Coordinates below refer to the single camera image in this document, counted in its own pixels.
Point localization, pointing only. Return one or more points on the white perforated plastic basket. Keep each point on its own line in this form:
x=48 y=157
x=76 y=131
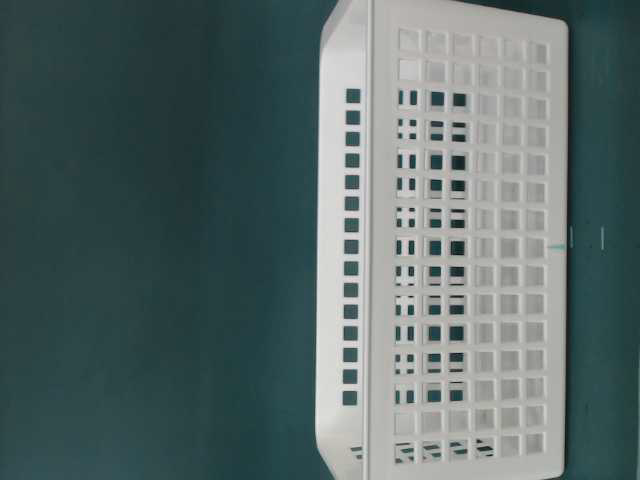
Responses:
x=442 y=242

